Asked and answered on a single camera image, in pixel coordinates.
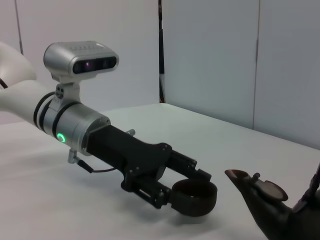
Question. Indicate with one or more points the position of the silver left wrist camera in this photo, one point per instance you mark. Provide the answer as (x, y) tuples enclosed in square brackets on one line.
[(65, 60)]

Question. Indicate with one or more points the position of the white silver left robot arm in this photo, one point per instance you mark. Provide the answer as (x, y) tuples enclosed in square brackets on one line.
[(22, 100)]

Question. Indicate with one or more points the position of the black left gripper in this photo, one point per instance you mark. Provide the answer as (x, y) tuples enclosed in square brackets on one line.
[(120, 150)]

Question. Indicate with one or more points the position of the black round teapot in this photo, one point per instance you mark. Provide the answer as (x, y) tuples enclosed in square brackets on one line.
[(265, 212)]

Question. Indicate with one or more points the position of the small black teacup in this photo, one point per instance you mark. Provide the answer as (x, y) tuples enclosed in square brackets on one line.
[(195, 200)]

